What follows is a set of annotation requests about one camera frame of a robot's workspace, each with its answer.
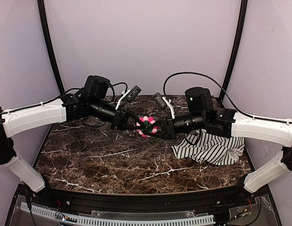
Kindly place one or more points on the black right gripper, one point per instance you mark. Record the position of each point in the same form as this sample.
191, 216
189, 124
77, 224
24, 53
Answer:
168, 127

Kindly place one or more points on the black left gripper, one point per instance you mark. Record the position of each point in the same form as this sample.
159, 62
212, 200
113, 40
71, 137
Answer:
120, 119

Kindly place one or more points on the pink flower brooch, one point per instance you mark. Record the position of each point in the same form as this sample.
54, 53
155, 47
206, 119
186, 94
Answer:
148, 121

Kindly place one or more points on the black white striped garment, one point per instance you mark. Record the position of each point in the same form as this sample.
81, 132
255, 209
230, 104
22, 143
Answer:
204, 147

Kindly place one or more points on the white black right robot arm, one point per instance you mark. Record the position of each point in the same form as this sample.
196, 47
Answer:
229, 123

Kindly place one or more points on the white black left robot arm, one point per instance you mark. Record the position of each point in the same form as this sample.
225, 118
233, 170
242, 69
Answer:
88, 101

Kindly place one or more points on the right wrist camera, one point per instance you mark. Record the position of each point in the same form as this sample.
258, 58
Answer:
164, 103

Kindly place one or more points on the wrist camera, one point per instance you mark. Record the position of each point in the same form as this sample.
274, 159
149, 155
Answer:
129, 95
164, 103

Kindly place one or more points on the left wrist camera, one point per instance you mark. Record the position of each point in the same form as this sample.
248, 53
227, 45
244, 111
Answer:
129, 95

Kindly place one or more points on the black right frame post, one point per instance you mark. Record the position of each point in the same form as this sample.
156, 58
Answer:
236, 43

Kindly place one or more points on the black frame post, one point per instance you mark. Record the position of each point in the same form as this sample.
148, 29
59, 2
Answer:
236, 43
49, 46

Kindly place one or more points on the black front frame rail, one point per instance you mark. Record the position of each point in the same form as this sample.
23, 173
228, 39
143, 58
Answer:
209, 200

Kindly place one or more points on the white slotted cable duct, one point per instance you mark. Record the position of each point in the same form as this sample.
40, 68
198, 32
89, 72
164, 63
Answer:
105, 218

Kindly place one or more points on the black left frame post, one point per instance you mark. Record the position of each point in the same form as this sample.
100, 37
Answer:
49, 46

